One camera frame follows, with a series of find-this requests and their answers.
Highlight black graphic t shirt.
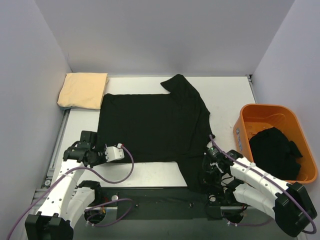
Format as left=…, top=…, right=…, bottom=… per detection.
left=96, top=74, right=212, bottom=193

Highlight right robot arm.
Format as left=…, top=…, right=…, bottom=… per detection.
left=202, top=146, right=318, bottom=237

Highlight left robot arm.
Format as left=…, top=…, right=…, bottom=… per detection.
left=24, top=130, right=103, bottom=240

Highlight black t shirt in bin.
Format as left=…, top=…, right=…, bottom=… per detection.
left=249, top=127, right=303, bottom=181

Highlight orange plastic bin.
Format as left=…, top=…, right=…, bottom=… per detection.
left=233, top=103, right=318, bottom=184

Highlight folded cream t shirt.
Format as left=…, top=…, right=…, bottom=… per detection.
left=57, top=72, right=108, bottom=110

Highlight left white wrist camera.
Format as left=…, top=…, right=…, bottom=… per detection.
left=104, top=143, right=125, bottom=163

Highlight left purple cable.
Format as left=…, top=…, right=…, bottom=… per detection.
left=4, top=144, right=136, bottom=238

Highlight aluminium frame rail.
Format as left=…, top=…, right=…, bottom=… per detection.
left=29, top=187, right=301, bottom=210

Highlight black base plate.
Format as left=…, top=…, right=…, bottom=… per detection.
left=84, top=187, right=248, bottom=224

